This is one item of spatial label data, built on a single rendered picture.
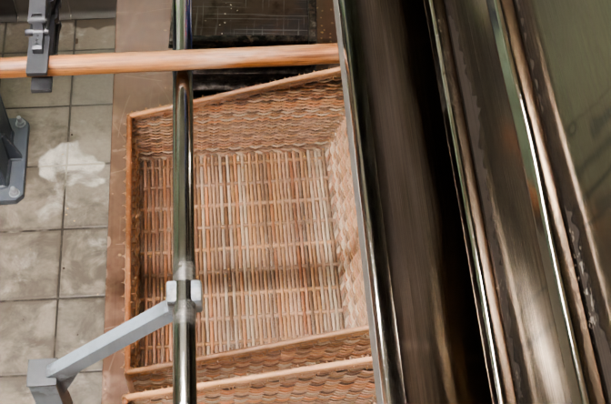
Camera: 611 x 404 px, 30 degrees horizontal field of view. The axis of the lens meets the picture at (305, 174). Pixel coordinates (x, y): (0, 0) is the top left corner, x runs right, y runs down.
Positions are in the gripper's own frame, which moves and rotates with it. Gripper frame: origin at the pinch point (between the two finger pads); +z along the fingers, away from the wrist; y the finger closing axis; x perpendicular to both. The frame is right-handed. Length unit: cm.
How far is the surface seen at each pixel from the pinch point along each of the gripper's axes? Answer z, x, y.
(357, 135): 33, -42, -24
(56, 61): 0.7, -2.6, -1.4
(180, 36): -6.0, -20.2, 1.8
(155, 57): 0.7, -16.8, -1.4
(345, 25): 16, -42, -24
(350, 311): 12, -47, 58
